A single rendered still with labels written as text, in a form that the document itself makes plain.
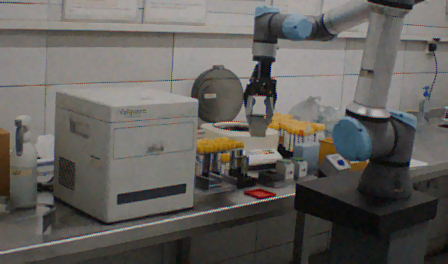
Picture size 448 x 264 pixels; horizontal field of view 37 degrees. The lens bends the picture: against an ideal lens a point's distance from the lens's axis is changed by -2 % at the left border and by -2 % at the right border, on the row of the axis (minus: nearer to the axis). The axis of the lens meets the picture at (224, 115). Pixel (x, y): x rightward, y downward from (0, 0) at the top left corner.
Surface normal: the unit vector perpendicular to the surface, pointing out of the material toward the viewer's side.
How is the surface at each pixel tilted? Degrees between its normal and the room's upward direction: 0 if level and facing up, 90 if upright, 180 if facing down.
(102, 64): 90
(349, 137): 98
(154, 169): 90
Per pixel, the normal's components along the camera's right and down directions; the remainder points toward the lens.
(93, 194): -0.74, 0.06
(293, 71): 0.67, 0.16
